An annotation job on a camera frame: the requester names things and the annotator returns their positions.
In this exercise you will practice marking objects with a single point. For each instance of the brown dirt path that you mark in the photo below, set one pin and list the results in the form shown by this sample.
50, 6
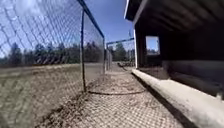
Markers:
123, 106

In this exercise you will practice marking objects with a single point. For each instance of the dry grass field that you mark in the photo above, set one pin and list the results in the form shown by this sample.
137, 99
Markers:
33, 86

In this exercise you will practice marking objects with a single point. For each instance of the dark open-fronted shelter building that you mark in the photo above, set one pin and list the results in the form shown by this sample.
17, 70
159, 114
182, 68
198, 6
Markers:
186, 33

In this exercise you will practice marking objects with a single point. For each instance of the row of evergreen trees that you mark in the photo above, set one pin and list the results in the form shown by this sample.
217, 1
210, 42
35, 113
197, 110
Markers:
120, 53

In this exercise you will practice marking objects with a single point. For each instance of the pale concrete kerb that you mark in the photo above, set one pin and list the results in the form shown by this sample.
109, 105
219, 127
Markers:
186, 96

